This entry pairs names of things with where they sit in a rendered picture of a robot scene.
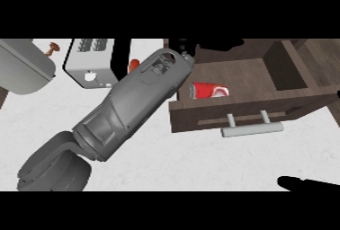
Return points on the red can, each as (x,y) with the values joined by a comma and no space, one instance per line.
(209,90)

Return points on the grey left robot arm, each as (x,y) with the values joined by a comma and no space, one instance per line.
(134,99)

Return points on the dark wooden drawer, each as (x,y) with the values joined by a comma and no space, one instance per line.
(252,112)
(239,75)

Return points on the silver toaster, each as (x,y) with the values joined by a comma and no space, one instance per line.
(91,64)

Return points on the dark wooden drawer front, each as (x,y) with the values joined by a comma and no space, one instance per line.
(252,112)

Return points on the small brown object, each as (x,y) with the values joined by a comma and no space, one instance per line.
(52,48)

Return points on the grey rounded appliance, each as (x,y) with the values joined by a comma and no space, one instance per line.
(23,67)

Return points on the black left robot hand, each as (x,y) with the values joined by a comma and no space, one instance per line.
(185,45)

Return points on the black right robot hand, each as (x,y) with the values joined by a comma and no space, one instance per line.
(305,185)

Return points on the dark wooden cabinet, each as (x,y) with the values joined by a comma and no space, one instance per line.
(326,60)

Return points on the orange red object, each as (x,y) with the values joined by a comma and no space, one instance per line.
(134,66)

